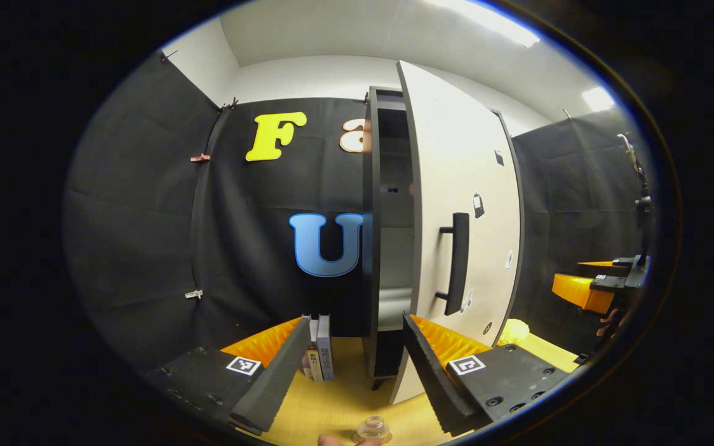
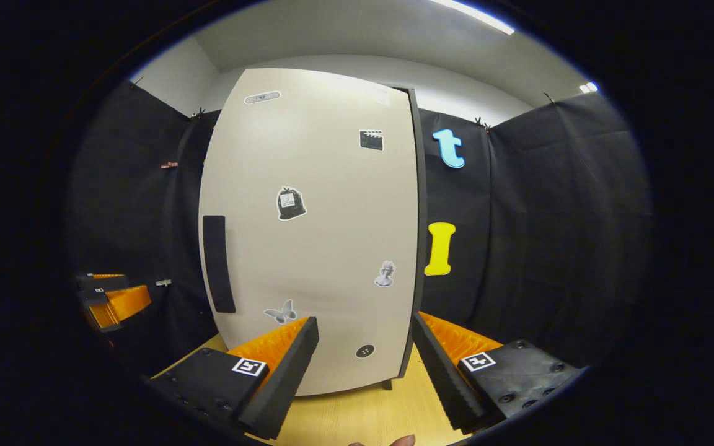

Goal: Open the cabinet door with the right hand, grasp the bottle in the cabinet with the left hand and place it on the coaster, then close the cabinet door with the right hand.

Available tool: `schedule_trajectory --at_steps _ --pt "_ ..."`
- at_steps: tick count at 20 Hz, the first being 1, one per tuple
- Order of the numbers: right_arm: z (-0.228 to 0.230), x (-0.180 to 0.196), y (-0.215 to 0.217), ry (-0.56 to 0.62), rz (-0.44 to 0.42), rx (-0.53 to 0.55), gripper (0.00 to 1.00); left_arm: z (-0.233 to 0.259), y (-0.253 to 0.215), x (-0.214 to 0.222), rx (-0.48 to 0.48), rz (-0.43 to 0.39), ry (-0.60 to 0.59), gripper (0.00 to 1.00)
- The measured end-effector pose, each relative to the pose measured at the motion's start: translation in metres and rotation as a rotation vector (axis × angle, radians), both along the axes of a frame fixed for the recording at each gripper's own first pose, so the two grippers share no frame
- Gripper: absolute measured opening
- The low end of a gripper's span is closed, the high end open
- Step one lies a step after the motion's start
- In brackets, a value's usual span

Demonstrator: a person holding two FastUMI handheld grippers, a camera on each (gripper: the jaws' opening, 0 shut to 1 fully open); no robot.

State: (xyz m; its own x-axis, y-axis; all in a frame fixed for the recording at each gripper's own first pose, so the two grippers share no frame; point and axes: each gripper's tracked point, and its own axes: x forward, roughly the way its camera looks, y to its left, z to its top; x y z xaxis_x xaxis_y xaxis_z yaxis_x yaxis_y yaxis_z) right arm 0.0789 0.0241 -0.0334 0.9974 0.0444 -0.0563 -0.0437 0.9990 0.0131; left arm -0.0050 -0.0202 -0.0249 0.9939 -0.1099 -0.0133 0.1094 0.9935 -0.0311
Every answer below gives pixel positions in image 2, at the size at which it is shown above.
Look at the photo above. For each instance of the grey cabinet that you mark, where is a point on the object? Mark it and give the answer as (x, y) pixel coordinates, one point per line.
(423, 217)

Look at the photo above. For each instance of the beige cabinet door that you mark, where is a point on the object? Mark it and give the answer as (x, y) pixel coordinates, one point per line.
(332, 235)

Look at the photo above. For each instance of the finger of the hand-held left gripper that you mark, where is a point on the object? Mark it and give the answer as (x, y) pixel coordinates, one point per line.
(106, 282)
(124, 303)

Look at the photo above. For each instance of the black clip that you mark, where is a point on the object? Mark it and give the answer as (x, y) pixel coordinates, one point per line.
(198, 114)
(549, 98)
(481, 122)
(137, 80)

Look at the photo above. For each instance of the black backdrop cloth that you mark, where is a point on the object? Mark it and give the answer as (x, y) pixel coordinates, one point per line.
(549, 217)

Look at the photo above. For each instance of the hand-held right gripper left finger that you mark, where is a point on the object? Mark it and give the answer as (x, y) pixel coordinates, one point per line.
(279, 384)

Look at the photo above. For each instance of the small ceiling light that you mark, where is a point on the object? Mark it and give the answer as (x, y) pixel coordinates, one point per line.
(589, 87)

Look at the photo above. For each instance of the long ceiling light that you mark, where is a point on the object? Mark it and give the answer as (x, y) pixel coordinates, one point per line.
(475, 15)

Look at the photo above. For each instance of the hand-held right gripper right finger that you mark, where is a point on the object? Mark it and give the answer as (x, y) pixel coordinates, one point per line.
(440, 378)

